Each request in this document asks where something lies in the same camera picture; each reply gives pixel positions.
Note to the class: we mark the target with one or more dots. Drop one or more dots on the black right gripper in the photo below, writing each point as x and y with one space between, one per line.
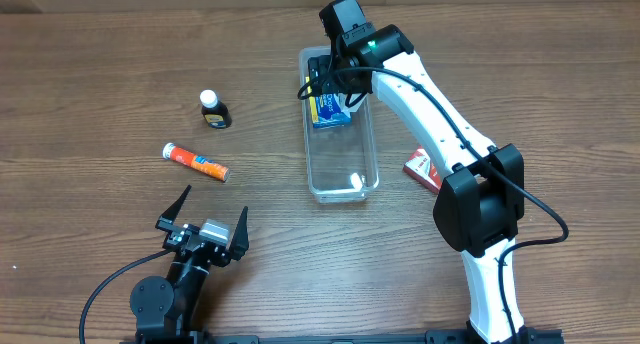
322 77

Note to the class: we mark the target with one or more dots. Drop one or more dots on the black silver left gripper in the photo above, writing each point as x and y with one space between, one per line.
167 222

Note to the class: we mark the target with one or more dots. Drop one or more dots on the white plaster box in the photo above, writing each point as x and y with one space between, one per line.
350 103

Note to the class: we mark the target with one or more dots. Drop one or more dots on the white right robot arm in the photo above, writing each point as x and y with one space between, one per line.
478 204

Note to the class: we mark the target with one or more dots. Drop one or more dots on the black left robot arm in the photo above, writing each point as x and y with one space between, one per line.
164 306

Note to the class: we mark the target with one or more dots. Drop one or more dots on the clear plastic container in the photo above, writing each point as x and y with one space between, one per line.
341 161

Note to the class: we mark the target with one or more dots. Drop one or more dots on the orange tablet tube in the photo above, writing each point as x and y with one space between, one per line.
199 163

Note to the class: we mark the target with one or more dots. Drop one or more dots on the dark bottle white cap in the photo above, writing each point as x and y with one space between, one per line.
214 111

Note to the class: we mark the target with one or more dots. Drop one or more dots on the red white small box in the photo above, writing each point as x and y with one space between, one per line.
420 167

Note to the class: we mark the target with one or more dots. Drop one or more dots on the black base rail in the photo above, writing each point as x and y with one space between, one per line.
459 336

